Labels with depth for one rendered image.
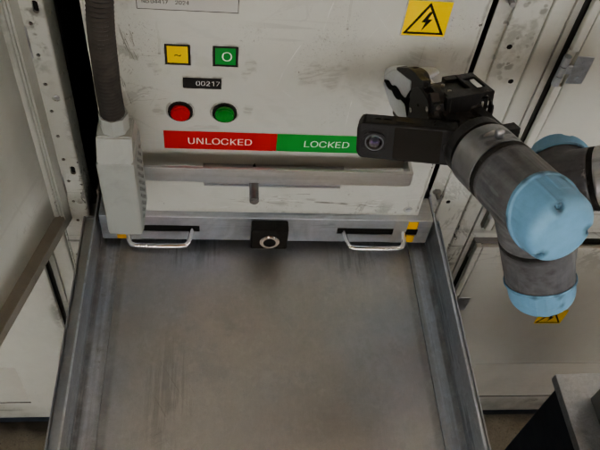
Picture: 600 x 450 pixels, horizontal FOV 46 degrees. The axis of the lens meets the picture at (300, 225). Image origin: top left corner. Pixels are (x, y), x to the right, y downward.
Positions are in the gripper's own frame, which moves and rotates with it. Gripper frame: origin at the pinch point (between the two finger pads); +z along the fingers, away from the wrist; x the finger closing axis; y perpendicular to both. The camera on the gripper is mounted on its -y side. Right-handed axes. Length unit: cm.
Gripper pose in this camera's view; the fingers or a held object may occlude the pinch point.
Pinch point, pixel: (385, 77)
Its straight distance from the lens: 94.9
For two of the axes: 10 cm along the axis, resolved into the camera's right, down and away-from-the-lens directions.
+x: 0.1, -8.0, -6.1
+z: -3.3, -5.7, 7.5
